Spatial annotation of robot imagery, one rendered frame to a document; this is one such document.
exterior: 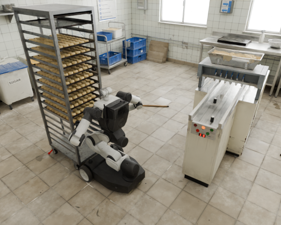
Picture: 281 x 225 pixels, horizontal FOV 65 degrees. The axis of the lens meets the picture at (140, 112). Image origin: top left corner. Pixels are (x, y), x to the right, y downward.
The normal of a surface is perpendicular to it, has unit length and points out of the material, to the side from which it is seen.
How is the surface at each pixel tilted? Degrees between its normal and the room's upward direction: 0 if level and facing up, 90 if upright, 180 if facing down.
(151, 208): 0
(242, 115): 90
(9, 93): 89
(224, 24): 90
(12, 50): 90
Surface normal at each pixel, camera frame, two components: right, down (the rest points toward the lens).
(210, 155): -0.54, 0.43
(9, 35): 0.79, 0.31
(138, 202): 0.00, -0.86
